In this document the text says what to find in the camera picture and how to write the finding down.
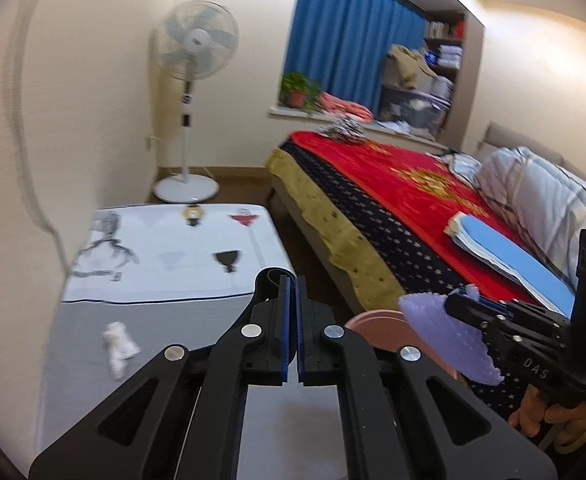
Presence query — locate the pink trash bin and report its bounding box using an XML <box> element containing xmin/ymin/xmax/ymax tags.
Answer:
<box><xmin>345</xmin><ymin>310</ymin><xmax>458</xmax><ymax>379</ymax></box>

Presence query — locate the person right hand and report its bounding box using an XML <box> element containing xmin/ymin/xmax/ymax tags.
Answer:
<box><xmin>509</xmin><ymin>385</ymin><xmax>586</xmax><ymax>453</ymax></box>

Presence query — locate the light blue folded sheet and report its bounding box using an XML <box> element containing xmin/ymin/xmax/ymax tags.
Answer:
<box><xmin>445</xmin><ymin>212</ymin><xmax>575</xmax><ymax>318</ymax></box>

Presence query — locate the white tissue wad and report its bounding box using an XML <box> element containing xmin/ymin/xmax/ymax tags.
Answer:
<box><xmin>102</xmin><ymin>322</ymin><xmax>140</xmax><ymax>380</ymax></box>

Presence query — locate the plaid white pillow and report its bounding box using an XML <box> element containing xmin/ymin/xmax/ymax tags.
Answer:
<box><xmin>476</xmin><ymin>146</ymin><xmax>586</xmax><ymax>288</ymax></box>

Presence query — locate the red patterned bed blanket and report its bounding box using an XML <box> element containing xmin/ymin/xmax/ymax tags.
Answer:
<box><xmin>265</xmin><ymin>129</ymin><xmax>582</xmax><ymax>411</ymax></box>

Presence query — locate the grey table cloth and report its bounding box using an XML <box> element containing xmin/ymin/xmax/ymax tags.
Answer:
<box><xmin>36</xmin><ymin>204</ymin><xmax>346</xmax><ymax>479</ymax></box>

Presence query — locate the grey storage bin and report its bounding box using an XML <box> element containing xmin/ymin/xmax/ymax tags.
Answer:
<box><xmin>378</xmin><ymin>86</ymin><xmax>450</xmax><ymax>141</ymax></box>

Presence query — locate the zebra striped cloth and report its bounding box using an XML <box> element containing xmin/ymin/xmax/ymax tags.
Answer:
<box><xmin>317</xmin><ymin>117</ymin><xmax>367</xmax><ymax>144</ymax></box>

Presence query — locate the pink folded cloth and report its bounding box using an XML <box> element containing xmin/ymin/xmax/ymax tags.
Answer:
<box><xmin>319</xmin><ymin>92</ymin><xmax>373</xmax><ymax>124</ymax></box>

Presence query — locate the tan jacket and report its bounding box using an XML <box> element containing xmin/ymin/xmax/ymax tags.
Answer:
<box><xmin>382</xmin><ymin>44</ymin><xmax>437</xmax><ymax>92</ymax></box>

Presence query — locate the wooden bookshelf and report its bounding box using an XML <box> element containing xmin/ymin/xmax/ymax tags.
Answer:
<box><xmin>423</xmin><ymin>9</ymin><xmax>485</xmax><ymax>150</ymax></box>

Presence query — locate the potted green plant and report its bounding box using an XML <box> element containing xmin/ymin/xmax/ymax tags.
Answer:
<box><xmin>279</xmin><ymin>72</ymin><xmax>321</xmax><ymax>113</ymax></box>

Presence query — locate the blue curtain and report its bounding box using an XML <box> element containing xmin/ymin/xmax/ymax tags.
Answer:
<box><xmin>283</xmin><ymin>0</ymin><xmax>427</xmax><ymax>113</ymax></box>

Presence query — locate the white standing fan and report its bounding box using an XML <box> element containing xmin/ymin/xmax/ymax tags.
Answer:
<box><xmin>152</xmin><ymin>0</ymin><xmax>239</xmax><ymax>204</ymax></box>

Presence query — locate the grey wall cable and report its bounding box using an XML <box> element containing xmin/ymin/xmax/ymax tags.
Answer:
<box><xmin>2</xmin><ymin>0</ymin><xmax>72</xmax><ymax>276</ymax></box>

